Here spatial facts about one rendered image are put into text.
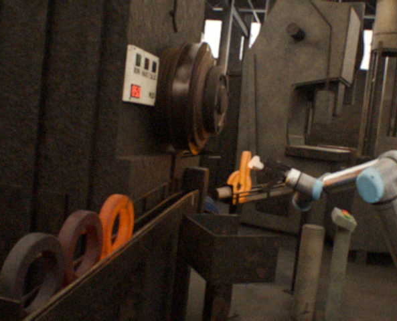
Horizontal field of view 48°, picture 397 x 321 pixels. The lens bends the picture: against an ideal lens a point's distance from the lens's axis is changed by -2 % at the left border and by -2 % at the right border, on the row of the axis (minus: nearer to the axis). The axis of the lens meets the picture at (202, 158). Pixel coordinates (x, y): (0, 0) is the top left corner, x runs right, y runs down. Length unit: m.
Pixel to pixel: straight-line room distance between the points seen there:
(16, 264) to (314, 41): 3.98
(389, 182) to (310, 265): 0.96
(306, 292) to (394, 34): 8.53
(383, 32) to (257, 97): 6.36
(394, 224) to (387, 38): 8.98
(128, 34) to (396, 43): 9.29
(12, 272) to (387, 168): 1.29
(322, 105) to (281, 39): 0.85
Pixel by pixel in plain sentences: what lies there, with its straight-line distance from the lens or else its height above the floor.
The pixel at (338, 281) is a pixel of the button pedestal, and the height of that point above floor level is 0.24.
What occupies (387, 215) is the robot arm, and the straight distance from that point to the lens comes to 1.74.
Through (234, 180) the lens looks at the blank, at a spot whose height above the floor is 0.74.
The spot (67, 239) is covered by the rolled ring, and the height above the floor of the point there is 0.73.
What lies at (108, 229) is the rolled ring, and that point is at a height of 0.72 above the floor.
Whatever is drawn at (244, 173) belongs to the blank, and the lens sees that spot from 2.05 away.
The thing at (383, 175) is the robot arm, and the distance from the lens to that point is 1.69.
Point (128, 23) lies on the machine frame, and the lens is 1.52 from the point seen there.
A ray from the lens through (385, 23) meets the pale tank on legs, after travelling 10.68.
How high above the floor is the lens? 1.01
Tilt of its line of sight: 4 degrees down
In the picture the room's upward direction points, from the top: 6 degrees clockwise
